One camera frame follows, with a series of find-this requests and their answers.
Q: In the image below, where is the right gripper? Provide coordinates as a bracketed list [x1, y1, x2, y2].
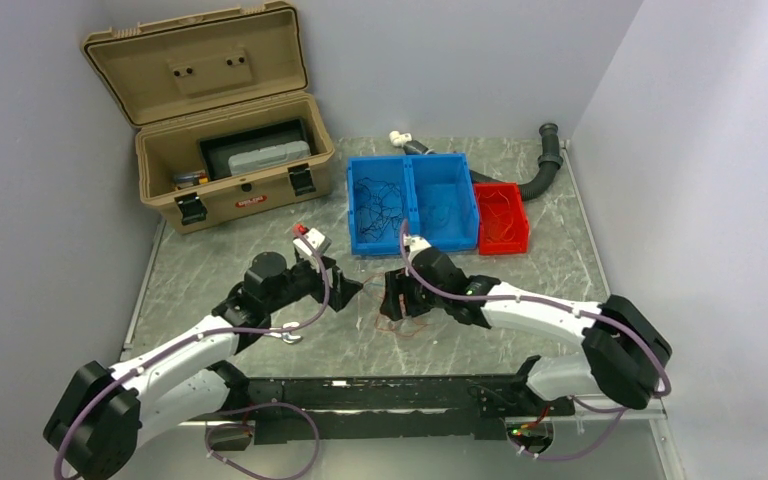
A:
[380, 266, 449, 322]

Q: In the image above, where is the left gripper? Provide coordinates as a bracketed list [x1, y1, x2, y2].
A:
[265, 255, 362, 315]

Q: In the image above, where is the black wire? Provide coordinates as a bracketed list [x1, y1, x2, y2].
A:
[354, 175, 408, 241]

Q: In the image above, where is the blue wire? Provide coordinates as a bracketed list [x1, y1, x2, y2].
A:
[422, 198, 468, 233]

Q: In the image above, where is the orange wire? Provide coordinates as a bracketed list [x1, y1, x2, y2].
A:
[483, 195, 526, 250]

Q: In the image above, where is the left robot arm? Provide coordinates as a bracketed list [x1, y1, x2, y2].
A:
[43, 252, 363, 479]

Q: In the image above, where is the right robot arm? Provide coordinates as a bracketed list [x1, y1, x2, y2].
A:
[380, 247, 673, 415]

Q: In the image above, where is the silver open-end wrench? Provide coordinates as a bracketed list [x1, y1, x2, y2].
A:
[269, 322, 303, 345]

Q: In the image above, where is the blue double plastic bin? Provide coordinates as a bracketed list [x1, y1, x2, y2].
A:
[347, 153, 479, 256]

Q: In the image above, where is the red plastic bin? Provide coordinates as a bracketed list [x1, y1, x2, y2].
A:
[473, 183, 530, 256]

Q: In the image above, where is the white pipe fitting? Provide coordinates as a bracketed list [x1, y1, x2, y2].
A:
[388, 130, 412, 148]

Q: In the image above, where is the black tray in toolbox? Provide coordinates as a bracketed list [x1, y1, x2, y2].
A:
[198, 118, 316, 180]

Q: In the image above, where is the yellow black tool in toolbox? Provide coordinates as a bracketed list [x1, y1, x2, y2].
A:
[173, 170, 210, 190]

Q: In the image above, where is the tan plastic toolbox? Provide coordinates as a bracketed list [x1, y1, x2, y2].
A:
[82, 1, 335, 234]

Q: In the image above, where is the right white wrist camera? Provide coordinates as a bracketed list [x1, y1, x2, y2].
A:
[402, 234, 432, 263]

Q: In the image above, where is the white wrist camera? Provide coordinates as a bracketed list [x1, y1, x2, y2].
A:
[402, 234, 432, 263]
[293, 224, 331, 267]

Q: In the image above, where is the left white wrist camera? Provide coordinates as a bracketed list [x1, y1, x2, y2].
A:
[293, 224, 331, 267]

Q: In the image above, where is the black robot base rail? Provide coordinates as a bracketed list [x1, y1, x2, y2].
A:
[199, 374, 575, 445]

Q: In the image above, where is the dark grey corrugated hose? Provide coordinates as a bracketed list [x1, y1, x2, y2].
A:
[402, 122, 565, 203]

